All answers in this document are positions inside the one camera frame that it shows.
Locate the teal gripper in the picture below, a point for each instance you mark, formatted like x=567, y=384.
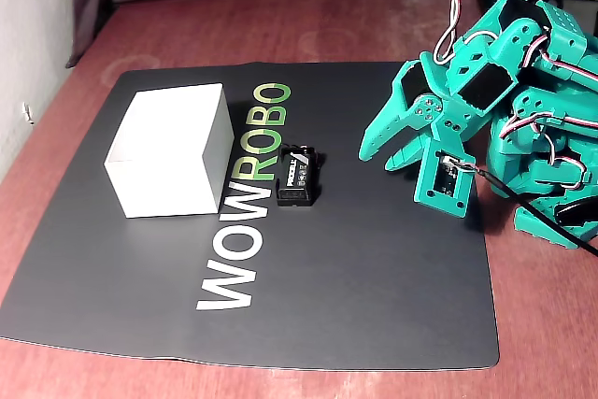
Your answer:
x=391, y=120

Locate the small black battery pack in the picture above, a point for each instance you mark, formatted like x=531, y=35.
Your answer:
x=296, y=175

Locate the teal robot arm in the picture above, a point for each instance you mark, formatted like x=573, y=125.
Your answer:
x=560, y=44

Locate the white open cardboard box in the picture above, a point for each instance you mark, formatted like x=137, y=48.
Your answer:
x=163, y=137

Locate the black WOWROBO mat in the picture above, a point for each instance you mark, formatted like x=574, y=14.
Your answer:
x=350, y=254

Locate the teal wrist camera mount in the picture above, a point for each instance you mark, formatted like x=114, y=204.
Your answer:
x=441, y=203

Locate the small white wall clip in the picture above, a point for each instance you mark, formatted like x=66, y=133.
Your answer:
x=28, y=113

